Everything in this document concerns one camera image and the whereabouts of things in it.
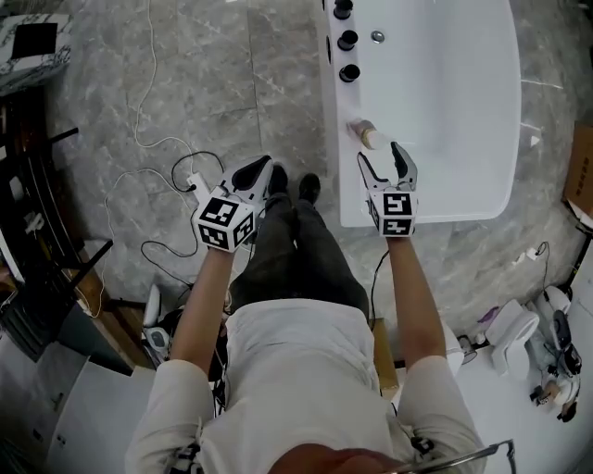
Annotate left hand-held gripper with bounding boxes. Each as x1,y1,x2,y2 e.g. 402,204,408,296
192,155,274,254

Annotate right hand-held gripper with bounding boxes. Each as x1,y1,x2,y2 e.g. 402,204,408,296
357,142,418,238

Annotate small beige bottle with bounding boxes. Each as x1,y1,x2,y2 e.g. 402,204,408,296
347,118,388,151

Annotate white bathtub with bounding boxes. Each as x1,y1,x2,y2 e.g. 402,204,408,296
319,0,523,228

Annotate person's left forearm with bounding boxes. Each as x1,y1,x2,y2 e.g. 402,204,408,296
170,243,236,377

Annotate person's right forearm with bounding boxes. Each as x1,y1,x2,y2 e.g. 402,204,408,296
386,234,448,372

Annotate person's left black shoe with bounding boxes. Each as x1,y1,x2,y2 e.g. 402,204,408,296
268,163,290,196

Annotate person's black shoe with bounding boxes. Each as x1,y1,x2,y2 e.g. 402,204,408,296
268,163,290,196
298,172,322,204

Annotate person's right black shoe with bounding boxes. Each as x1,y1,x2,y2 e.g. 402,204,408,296
298,172,322,204

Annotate person's dark trousers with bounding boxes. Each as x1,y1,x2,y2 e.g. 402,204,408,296
229,192,370,321

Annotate brown cardboard box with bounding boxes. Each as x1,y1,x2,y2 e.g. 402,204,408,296
561,119,593,219

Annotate white toilet model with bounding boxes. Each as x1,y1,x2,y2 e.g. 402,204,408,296
489,298,541,381

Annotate person's white shirt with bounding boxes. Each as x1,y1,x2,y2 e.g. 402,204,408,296
124,298,487,474

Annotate white round appliance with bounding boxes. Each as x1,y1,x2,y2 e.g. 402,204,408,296
536,285,574,332

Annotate black metal rack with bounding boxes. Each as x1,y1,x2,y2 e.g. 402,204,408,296
0,90,115,363

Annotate marble pattern cabinet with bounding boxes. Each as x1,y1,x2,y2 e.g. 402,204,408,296
0,13,74,93

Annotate black looped cable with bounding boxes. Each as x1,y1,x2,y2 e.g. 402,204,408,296
170,151,224,194

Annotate thin black floor cable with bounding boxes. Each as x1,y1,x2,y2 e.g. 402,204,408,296
140,239,201,289

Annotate long white floor cable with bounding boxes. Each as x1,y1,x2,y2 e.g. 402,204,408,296
133,0,201,176

